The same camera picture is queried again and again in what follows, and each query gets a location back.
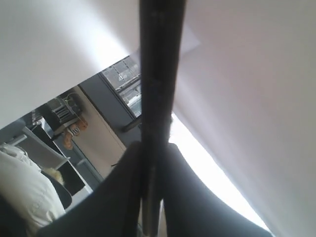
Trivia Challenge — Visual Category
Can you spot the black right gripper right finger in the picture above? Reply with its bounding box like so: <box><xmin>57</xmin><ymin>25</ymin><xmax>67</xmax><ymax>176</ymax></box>
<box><xmin>162</xmin><ymin>144</ymin><xmax>271</xmax><ymax>237</ymax></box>

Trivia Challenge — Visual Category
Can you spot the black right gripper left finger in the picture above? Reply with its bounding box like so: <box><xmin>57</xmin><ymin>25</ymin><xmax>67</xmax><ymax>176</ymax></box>
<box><xmin>37</xmin><ymin>142</ymin><xmax>141</xmax><ymax>237</ymax></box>

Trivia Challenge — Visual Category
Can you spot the black paintbrush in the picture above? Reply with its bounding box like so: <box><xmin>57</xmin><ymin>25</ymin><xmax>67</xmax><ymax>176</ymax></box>
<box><xmin>139</xmin><ymin>0</ymin><xmax>187</xmax><ymax>237</ymax></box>

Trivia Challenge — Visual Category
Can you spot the person in white shirt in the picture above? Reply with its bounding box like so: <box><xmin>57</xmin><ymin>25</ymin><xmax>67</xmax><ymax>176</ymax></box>
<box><xmin>0</xmin><ymin>144</ymin><xmax>65</xmax><ymax>237</ymax></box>

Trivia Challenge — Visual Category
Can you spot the grey machine on shelf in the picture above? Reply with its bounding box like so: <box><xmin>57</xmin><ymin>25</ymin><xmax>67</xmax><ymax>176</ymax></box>
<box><xmin>48</xmin><ymin>92</ymin><xmax>82</xmax><ymax>135</ymax></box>

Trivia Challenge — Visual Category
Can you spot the white paper with black square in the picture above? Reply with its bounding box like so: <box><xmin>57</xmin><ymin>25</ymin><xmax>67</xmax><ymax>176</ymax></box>
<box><xmin>180</xmin><ymin>24</ymin><xmax>200</xmax><ymax>56</ymax></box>

